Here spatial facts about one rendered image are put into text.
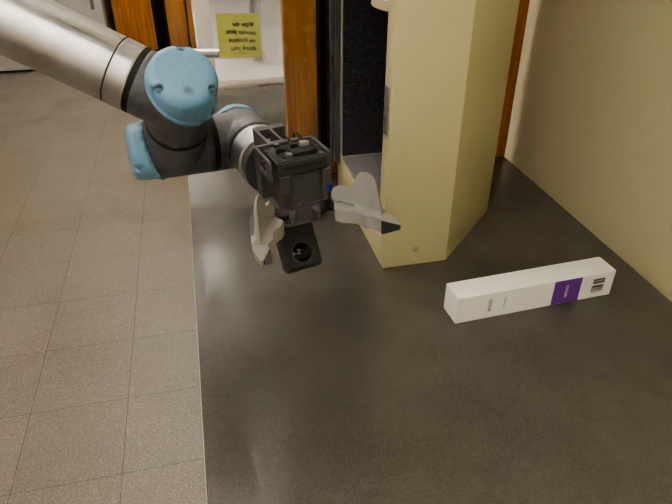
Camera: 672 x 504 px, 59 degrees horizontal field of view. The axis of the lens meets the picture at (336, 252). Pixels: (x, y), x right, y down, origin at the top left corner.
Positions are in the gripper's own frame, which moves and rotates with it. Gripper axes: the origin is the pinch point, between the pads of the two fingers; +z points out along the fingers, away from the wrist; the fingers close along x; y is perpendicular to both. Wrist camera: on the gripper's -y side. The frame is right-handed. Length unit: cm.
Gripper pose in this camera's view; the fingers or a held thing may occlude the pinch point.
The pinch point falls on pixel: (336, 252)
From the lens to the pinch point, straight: 60.0
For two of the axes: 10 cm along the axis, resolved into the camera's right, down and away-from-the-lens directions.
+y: -0.4, -8.5, -5.2
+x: 9.1, -2.4, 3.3
